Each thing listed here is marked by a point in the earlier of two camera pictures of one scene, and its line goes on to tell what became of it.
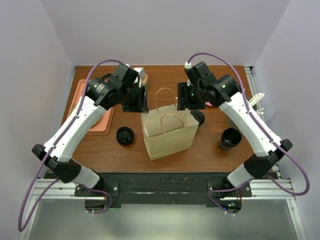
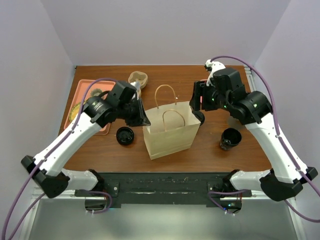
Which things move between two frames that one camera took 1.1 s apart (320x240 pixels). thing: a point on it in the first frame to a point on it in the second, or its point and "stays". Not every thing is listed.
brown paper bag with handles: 169,131 stays
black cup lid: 199,116 stays
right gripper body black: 189,97 to 210,99
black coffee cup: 231,138 stays
